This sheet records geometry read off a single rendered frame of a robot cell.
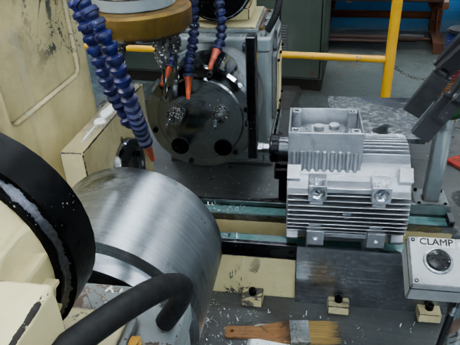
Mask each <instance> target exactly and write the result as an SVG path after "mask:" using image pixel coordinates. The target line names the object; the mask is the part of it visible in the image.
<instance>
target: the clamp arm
mask: <svg viewBox="0 0 460 345"><path fill-rule="evenodd" d="M242 51H245V52H246V106H247V118H245V121H244V126H245V127H247V133H248V158H249V159H257V157H258V154H259V153H262V152H261V150H262V148H261V147H259V148H258V145H259V146H261V145H262V142H259V116H258V60H257V33H247V35H246V37H245V42H244V43H243V45H242ZM258 149H259V152H258Z"/></svg>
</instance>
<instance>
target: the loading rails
mask: <svg viewBox="0 0 460 345"><path fill-rule="evenodd" d="M198 197H199V198H200V199H201V200H202V202H203V203H204V204H205V205H206V206H207V208H208V209H211V210H210V211H211V213H212V215H213V217H214V219H215V220H216V223H217V225H218V228H219V230H220V234H221V238H222V258H221V261H220V266H219V269H218V274H217V277H216V282H215V284H214V289H213V291H217V292H233V293H241V294H242V298H241V301H242V306H249V307H262V305H263V300H264V295H265V296H280V297H288V298H295V301H297V302H305V303H320V304H327V313H328V314H339V315H348V314H349V310H350V306H352V307H367V308H375V309H391V310H398V311H414V312H416V316H417V320H418V322H430V323H438V324H439V323H440V322H441V319H442V314H446V312H447V308H448V304H449V302H443V301H427V300H418V299H410V298H405V287H404V277H403V259H402V251H403V248H404V246H405V243H406V239H407V238H408V237H409V236H414V237H426V238H446V239H451V237H452V233H453V230H454V226H455V220H454V217H453V215H452V213H450V205H435V204H422V203H411V205H410V211H409V220H408V225H407V229H406V233H405V235H404V236H403V243H402V244H388V240H385V245H384V248H380V249H379V250H370V249H361V242H344V241H330V240H324V244H323V245H322V246H311V245H305V235H299V236H298V239H287V238H286V236H285V235H286V201H271V200H259V199H235V198H222V197H210V196H198ZM214 201H215V202H216V203H215V202H214ZM207 202H209V205H207ZM212 202H213V206H212ZM217 204H218V205H217ZM233 204H234V205H233ZM230 205H231V206H232V205H233V206H232V207H230ZM224 206H225V207H224ZM241 206H242V207H241ZM244 206H245V208H244ZM223 207H224V208H223ZM236 207H238V208H236ZM214 208H215V209H214ZM228 208H229V209H228ZM235 208H236V209H237V210H235ZM227 209H228V211H227ZM232 209H233V210H232ZM217 211H218V212H217ZM227 212H228V213H227ZM228 230H229V231H228ZM233 232H235V233H233ZM237 232H238V238H236V236H235V235H237ZM224 233H225V234H224ZM229 233H230V236H228V235H229ZM231 233H232V234H231ZM226 234H227V235H226Z"/></svg>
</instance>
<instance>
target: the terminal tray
mask: <svg viewBox="0 0 460 345"><path fill-rule="evenodd" d="M342 125H343V126H344V127H345V128H344V129H345V130H344V129H342ZM302 126H303V127H302ZM306 127H308V128H307V130H306V129H304V128H306ZM347 128H348V129H349V131H348V129H347ZM303 130H304V131H303ZM343 130H344V131H343ZM345 131H348V133H345ZM350 131H351V132H350ZM364 138H365V133H364V130H363V123H362V119H361V114H360V110H359V109H337V108H297V107H291V108H290V121H289V131H288V164H300V165H301V171H303V169H306V170H307V171H308V172H309V171H310V170H311V169H314V171H315V172H318V169H322V172H325V171H326V170H329V171H330V172H331V173H332V172H333V171H334V170H337V171H338V172H339V173H340V172H341V171H342V170H344V171H345V173H348V172H349V171H350V170H352V171H353V173H356V172H357V171H358V170H361V159H362V155H363V144H364Z"/></svg>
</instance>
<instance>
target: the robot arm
mask: <svg viewBox="0 0 460 345"><path fill-rule="evenodd" d="M433 65H434V66H435V67H434V68H433V71H432V72H431V74H430V75H429V76H428V77H427V78H426V80H425V81H424V82H423V83H422V85H421V86H420V87H419V88H418V89H417V91H416V92H415V93H414V95H413V96H412V97H411V98H410V99H409V100H408V102H407V103H406V104H405V106H404V107H403V109H404V110H405V111H407V112H409V113H410V114H412V115H414V116H415V117H417V118H420V117H421V115H423V113H424V112H425V111H426V110H427V109H428V107H429V106H430V105H431V104H432V102H434V100H435V99H436V98H437V97H438V96H439V94H440V93H441V92H442V91H443V89H444V88H445V87H446V86H447V85H448V84H449V82H451V81H452V76H451V75H453V74H454V73H455V72H456V71H458V70H459V69H460V32H459V33H458V35H457V36H456V37H455V38H454V39H453V40H452V42H451V43H450V44H449V45H448V46H447V47H446V48H445V49H444V50H443V52H441V54H440V55H439V56H438V57H437V58H436V59H435V60H434V62H433ZM459 108H460V74H459V76H458V78H457V79H456V81H455V82H454V84H453V85H452V87H451V89H450V90H449V92H442V94H441V95H440V97H439V98H438V99H437V100H436V102H434V104H433V105H432V106H431V107H430V108H429V110H428V111H427V112H426V113H425V115H424V116H423V117H422V118H421V119H420V120H419V121H418V123H417V124H416V125H415V126H414V128H413V129H412V130H411V133H412V134H413V135H415V136H417V137H419V138H420V139H422V140H423V141H425V142H430V141H431V139H432V138H433V137H434V136H435V135H436V134H437V132H438V131H439V130H440V129H441V128H442V127H443V126H444V125H445V124H446V123H447V122H448V120H449V119H450V118H451V117H452V116H453V114H454V113H455V112H456V111H457V110H458V109H459Z"/></svg>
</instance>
